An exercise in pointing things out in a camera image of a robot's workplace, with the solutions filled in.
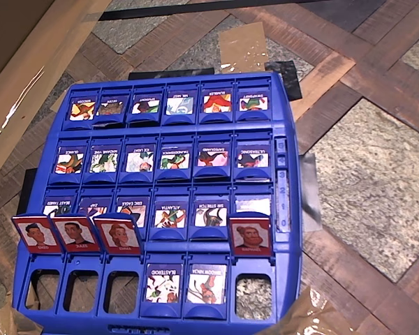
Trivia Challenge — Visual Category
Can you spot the red tile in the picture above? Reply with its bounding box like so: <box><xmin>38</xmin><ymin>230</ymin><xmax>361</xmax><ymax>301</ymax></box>
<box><xmin>228</xmin><ymin>212</ymin><xmax>275</xmax><ymax>258</ymax></box>
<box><xmin>10</xmin><ymin>213</ymin><xmax>63</xmax><ymax>255</ymax></box>
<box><xmin>92</xmin><ymin>212</ymin><xmax>143</xmax><ymax>255</ymax></box>
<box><xmin>50</xmin><ymin>213</ymin><xmax>102</xmax><ymax>253</ymax></box>

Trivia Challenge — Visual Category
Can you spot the Safeguard character card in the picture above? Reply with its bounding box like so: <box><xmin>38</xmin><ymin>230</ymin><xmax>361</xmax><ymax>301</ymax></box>
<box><xmin>193</xmin><ymin>132</ymin><xmax>233</xmax><ymax>181</ymax></box>

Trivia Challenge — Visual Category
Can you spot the Thundershock character card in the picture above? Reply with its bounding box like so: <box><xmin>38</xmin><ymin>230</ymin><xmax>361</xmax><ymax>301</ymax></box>
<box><xmin>156</xmin><ymin>134</ymin><xmax>196</xmax><ymax>182</ymax></box>

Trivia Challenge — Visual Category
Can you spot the blue guess who game board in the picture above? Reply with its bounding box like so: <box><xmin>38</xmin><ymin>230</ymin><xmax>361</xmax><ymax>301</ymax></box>
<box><xmin>12</xmin><ymin>71</ymin><xmax>304</xmax><ymax>335</ymax></box>

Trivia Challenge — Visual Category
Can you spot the Ultrasonic character card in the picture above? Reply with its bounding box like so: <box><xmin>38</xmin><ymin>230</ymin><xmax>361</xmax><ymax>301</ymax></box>
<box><xmin>233</xmin><ymin>131</ymin><xmax>273</xmax><ymax>182</ymax></box>

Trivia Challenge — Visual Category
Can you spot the Sir Stretch flip tile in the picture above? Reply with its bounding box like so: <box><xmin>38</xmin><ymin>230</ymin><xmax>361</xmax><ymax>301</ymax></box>
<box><xmin>189</xmin><ymin>186</ymin><xmax>230</xmax><ymax>241</ymax></box>

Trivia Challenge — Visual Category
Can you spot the blank white flip tile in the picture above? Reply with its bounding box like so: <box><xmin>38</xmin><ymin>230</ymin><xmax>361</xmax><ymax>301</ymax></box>
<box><xmin>232</xmin><ymin>186</ymin><xmax>275</xmax><ymax>238</ymax></box>

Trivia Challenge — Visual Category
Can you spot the Atlantia flip tile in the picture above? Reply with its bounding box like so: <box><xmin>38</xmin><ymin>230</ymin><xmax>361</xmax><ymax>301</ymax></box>
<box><xmin>149</xmin><ymin>188</ymin><xmax>191</xmax><ymax>241</ymax></box>

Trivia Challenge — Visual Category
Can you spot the Mr Mist flip tile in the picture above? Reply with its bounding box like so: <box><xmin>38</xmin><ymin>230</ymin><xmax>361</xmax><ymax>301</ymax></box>
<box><xmin>161</xmin><ymin>82</ymin><xmax>200</xmax><ymax>126</ymax></box>

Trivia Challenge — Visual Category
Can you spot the Ice Light character card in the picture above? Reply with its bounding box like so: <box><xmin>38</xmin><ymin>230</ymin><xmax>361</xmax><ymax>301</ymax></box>
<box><xmin>118</xmin><ymin>135</ymin><xmax>159</xmax><ymax>184</ymax></box>

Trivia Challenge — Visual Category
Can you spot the Snapshot flip tile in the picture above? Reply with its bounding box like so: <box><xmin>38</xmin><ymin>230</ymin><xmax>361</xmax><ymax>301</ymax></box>
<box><xmin>235</xmin><ymin>79</ymin><xmax>272</xmax><ymax>123</ymax></box>

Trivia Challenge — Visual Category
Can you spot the Sparlight flip tile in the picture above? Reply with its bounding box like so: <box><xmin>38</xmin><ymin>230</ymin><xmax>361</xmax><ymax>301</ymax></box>
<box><xmin>126</xmin><ymin>84</ymin><xmax>165</xmax><ymax>125</ymax></box>

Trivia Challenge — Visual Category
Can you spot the Madame Vine flip tile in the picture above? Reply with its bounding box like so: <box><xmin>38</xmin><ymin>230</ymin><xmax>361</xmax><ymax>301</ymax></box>
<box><xmin>82</xmin><ymin>136</ymin><xmax>124</xmax><ymax>185</ymax></box>

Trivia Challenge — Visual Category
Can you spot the brown picture flip tile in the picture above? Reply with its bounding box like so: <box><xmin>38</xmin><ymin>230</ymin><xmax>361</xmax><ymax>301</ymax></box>
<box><xmin>92</xmin><ymin>87</ymin><xmax>132</xmax><ymax>127</ymax></box>

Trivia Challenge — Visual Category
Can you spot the blue flap with Shadow Ninja card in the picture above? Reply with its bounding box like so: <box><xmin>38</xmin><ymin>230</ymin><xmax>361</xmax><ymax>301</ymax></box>
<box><xmin>183</xmin><ymin>254</ymin><xmax>230</xmax><ymax>320</ymax></box>

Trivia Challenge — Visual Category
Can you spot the blue flap with Blasteroid card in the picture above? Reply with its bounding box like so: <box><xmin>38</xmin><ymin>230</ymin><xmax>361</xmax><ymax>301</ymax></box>
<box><xmin>139</xmin><ymin>254</ymin><xmax>186</xmax><ymax>318</ymax></box>

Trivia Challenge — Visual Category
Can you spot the Glance flip tile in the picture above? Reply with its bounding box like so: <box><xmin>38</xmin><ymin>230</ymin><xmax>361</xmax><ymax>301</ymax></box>
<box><xmin>48</xmin><ymin>137</ymin><xmax>89</xmax><ymax>186</ymax></box>

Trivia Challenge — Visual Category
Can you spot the blue flap with Beast Tamer card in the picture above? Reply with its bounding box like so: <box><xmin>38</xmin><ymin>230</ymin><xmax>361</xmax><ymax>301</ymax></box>
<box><xmin>41</xmin><ymin>188</ymin><xmax>78</xmax><ymax>218</ymax></box>

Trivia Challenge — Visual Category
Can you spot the wide black tape strip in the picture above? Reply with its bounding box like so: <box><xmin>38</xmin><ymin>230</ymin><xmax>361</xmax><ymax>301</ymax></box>
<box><xmin>128</xmin><ymin>68</ymin><xmax>216</xmax><ymax>81</ymax></box>

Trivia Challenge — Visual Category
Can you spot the grey silver tape patch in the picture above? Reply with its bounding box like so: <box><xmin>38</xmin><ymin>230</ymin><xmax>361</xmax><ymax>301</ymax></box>
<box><xmin>298</xmin><ymin>152</ymin><xmax>324</xmax><ymax>233</ymax></box>

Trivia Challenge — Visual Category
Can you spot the black tape patch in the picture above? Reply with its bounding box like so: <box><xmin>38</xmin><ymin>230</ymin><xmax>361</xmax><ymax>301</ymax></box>
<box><xmin>265</xmin><ymin>61</ymin><xmax>303</xmax><ymax>101</ymax></box>

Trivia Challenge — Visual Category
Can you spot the flat brown tape patch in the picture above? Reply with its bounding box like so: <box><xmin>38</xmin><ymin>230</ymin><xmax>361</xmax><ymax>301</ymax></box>
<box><xmin>218</xmin><ymin>21</ymin><xmax>269</xmax><ymax>73</ymax></box>

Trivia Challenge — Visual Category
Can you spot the long thin black tape strip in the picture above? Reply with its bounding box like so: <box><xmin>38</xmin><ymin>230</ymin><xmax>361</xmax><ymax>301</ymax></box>
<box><xmin>97</xmin><ymin>0</ymin><xmax>336</xmax><ymax>22</ymax></box>

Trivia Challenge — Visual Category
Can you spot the small tan tape piece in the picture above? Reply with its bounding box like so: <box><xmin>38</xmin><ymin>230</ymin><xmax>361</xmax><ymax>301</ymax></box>
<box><xmin>50</xmin><ymin>80</ymin><xmax>84</xmax><ymax>112</ymax></box>

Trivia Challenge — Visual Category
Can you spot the large crumpled brown tape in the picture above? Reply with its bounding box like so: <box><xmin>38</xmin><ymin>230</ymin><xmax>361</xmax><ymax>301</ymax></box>
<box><xmin>258</xmin><ymin>285</ymin><xmax>357</xmax><ymax>335</ymax></box>

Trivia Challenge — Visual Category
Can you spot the narrow black tape piece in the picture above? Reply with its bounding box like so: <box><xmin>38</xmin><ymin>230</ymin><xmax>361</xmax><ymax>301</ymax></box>
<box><xmin>16</xmin><ymin>167</ymin><xmax>39</xmax><ymax>217</ymax></box>

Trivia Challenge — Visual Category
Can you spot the cardboard box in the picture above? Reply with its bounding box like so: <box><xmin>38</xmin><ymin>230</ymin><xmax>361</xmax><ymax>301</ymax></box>
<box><xmin>0</xmin><ymin>0</ymin><xmax>112</xmax><ymax>189</ymax></box>

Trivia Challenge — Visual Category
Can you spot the small crumpled brown tape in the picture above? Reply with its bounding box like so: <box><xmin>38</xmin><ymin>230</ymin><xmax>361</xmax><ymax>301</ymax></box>
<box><xmin>0</xmin><ymin>301</ymin><xmax>45</xmax><ymax>335</ymax></box>

